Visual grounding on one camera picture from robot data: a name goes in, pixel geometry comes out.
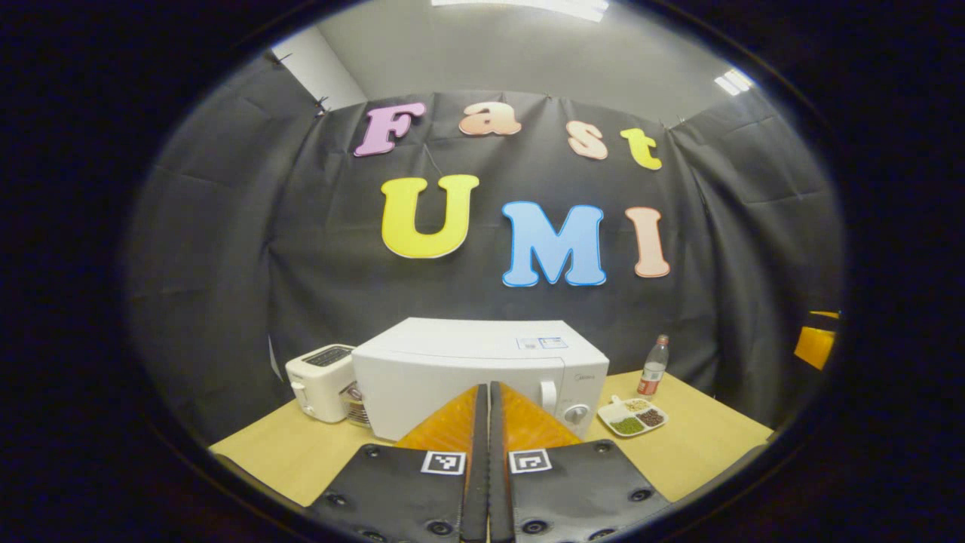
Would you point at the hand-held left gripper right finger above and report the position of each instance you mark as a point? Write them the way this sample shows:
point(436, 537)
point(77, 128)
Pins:
point(499, 467)

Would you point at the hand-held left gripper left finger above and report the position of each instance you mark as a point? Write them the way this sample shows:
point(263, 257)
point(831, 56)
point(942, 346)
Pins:
point(475, 467)

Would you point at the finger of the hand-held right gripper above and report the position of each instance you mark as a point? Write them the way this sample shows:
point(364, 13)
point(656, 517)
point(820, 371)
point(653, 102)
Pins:
point(814, 343)

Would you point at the white microwave oven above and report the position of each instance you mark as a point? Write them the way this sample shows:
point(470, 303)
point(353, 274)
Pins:
point(437, 369)

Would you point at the white divided plate with beans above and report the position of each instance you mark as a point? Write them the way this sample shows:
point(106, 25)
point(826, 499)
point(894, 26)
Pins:
point(632, 418)

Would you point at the red label plastic bottle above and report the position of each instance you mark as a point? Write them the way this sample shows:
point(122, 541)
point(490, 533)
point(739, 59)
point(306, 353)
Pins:
point(653, 369)

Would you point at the white toaster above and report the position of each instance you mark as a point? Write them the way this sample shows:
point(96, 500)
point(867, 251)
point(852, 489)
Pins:
point(320, 385)

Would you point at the ceiling light panel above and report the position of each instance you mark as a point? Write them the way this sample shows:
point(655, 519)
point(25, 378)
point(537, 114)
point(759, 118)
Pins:
point(528, 6)
point(733, 81)

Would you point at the black backdrop cloth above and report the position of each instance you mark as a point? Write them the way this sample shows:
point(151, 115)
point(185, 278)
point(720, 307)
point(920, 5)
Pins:
point(264, 249)

